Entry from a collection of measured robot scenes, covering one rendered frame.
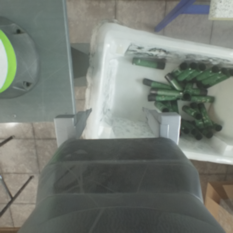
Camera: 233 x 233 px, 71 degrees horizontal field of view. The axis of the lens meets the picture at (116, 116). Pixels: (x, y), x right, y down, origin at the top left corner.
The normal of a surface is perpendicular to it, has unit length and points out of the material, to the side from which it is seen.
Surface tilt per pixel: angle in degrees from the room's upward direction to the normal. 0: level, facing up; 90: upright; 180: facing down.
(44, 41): 0
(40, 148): 0
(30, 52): 66
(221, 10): 0
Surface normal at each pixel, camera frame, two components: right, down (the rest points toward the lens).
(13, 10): 0.00, 0.29
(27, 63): 0.95, 0.19
